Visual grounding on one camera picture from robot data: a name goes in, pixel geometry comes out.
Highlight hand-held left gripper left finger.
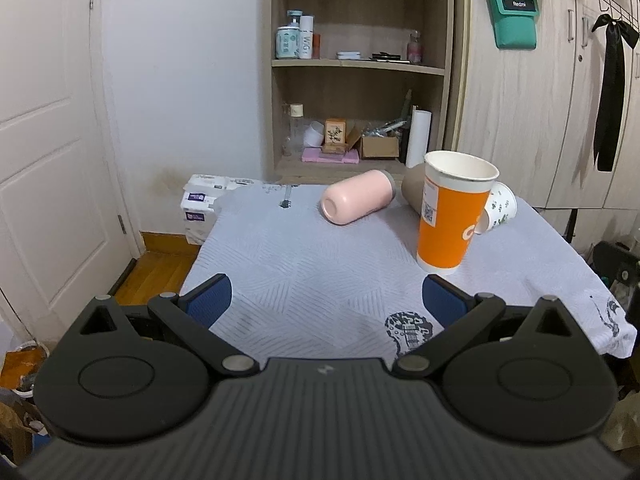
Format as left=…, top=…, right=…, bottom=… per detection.
left=74, top=274, right=261, bottom=379

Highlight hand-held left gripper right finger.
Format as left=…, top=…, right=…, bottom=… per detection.
left=392, top=274, right=580, bottom=379

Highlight pink cup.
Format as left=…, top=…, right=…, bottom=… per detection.
left=320, top=169, right=398, bottom=226

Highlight orange paper cup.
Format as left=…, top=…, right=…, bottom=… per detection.
left=416, top=150, right=500, bottom=275

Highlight white floral paper cup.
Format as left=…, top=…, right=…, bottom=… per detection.
left=474, top=182, right=518, bottom=235

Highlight brown paper cup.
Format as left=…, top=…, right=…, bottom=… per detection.
left=402, top=164, right=427, bottom=216

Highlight tissue pack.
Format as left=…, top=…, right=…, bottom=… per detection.
left=179, top=173, right=257, bottom=246

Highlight grey printed table cloth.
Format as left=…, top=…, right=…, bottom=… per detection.
left=179, top=179, right=638, bottom=361

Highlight white paper roll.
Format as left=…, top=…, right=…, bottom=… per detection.
left=405, top=109, right=434, bottom=169

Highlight cardboard box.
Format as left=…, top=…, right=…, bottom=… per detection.
left=348, top=129, right=401, bottom=160

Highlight black chair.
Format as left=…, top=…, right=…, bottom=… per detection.
left=590, top=240, right=640, bottom=321

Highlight pink flat box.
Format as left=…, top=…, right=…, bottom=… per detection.
left=301, top=147, right=360, bottom=165

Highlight clear bottle cream cap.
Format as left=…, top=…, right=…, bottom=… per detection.
left=286, top=103, right=305, bottom=157

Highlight white mug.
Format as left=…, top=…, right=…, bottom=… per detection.
left=303, top=120, right=326, bottom=149

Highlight orange plastic bag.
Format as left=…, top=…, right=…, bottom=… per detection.
left=0, top=344, right=49, bottom=392

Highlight small wooden flower box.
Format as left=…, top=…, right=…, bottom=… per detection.
left=322, top=118, right=349, bottom=155

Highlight wooden wardrobe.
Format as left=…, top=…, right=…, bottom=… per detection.
left=452, top=0, right=640, bottom=211

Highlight white door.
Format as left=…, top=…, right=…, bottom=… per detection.
left=0, top=0, right=138, bottom=346

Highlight wooden shelf unit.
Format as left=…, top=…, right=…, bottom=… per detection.
left=269, top=0, right=457, bottom=184

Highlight black ribbon bow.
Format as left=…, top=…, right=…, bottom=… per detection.
left=591, top=13, right=640, bottom=173

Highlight teal and white bottles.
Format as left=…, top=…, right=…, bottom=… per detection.
left=275, top=10, right=304, bottom=60

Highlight white tube bottle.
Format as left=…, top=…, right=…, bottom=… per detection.
left=298, top=15, right=321, bottom=60

